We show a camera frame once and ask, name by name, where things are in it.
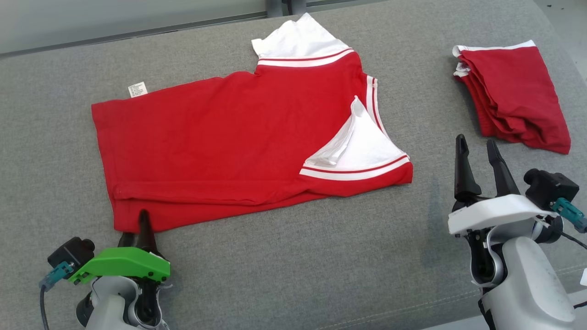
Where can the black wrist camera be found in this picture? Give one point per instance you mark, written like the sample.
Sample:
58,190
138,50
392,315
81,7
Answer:
550,188
71,252

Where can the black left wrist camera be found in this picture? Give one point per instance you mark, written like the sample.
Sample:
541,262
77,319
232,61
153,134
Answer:
71,252

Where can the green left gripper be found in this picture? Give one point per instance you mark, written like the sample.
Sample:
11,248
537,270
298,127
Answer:
124,263

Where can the red white jersey shirt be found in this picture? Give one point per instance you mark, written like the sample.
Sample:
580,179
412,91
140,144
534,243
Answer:
220,137

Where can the red shorts white stripes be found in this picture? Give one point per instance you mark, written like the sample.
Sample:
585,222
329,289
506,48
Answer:
513,91

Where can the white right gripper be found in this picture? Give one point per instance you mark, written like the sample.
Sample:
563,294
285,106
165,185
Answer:
495,213

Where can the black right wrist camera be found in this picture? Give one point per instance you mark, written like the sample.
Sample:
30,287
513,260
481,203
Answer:
550,188

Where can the grey partition post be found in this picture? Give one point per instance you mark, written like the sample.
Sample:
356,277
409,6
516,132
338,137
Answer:
276,7
297,5

